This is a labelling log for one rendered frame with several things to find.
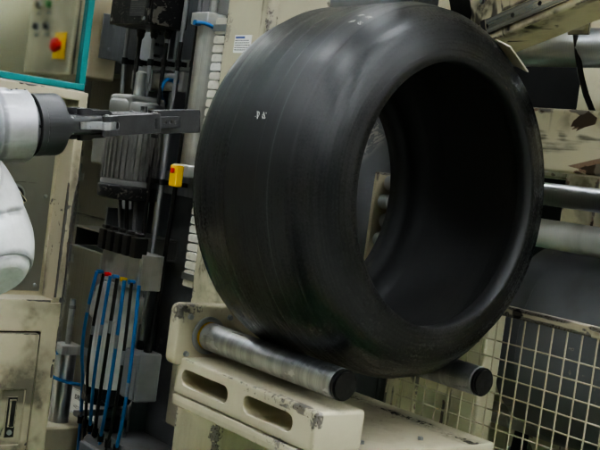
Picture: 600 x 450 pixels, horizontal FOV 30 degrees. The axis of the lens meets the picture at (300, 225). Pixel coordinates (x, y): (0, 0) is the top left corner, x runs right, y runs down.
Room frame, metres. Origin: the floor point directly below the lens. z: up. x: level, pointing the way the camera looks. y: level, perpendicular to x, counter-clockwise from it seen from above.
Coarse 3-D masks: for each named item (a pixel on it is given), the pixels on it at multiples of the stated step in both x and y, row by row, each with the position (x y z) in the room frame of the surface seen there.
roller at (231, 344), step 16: (208, 336) 1.75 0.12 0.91; (224, 336) 1.72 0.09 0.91; (240, 336) 1.70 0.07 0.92; (224, 352) 1.72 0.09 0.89; (240, 352) 1.68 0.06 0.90; (256, 352) 1.65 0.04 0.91; (272, 352) 1.63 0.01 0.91; (288, 352) 1.61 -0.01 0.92; (256, 368) 1.66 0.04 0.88; (272, 368) 1.61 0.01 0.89; (288, 368) 1.58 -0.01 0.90; (304, 368) 1.56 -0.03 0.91; (320, 368) 1.54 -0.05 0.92; (336, 368) 1.53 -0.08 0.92; (304, 384) 1.56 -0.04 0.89; (320, 384) 1.53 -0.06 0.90; (336, 384) 1.51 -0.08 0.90; (352, 384) 1.53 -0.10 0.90
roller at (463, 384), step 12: (456, 360) 1.74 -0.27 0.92; (432, 372) 1.75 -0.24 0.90; (444, 372) 1.73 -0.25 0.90; (456, 372) 1.71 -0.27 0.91; (468, 372) 1.70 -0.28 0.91; (480, 372) 1.69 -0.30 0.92; (444, 384) 1.74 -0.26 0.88; (456, 384) 1.71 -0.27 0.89; (468, 384) 1.69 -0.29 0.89; (480, 384) 1.69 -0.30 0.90; (492, 384) 1.71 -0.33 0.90
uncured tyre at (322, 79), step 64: (256, 64) 1.60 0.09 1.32; (320, 64) 1.51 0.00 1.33; (384, 64) 1.52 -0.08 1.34; (448, 64) 1.84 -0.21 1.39; (256, 128) 1.53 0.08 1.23; (320, 128) 1.47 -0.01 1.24; (384, 128) 1.95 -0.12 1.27; (448, 128) 1.94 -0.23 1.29; (512, 128) 1.74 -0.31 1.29; (256, 192) 1.50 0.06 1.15; (320, 192) 1.46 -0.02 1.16; (448, 192) 1.96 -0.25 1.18; (512, 192) 1.86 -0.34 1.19; (256, 256) 1.53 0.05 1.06; (320, 256) 1.48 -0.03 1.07; (384, 256) 1.93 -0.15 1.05; (448, 256) 1.92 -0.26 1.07; (512, 256) 1.74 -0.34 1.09; (256, 320) 1.62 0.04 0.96; (320, 320) 1.51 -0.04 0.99; (384, 320) 1.54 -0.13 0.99; (448, 320) 1.67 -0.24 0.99
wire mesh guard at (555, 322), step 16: (528, 320) 1.87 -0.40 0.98; (544, 320) 1.85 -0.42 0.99; (560, 320) 1.82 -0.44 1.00; (592, 336) 1.77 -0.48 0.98; (480, 352) 1.95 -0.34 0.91; (416, 384) 2.07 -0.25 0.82; (560, 384) 1.81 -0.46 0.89; (576, 384) 1.79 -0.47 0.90; (592, 384) 1.77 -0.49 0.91; (400, 400) 2.10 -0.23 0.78; (416, 400) 2.07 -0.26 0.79; (448, 400) 2.00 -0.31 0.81; (464, 400) 1.97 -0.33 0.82; (528, 400) 1.86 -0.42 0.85; (576, 400) 1.79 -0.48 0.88; (512, 416) 1.89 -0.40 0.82; (560, 432) 1.81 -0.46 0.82
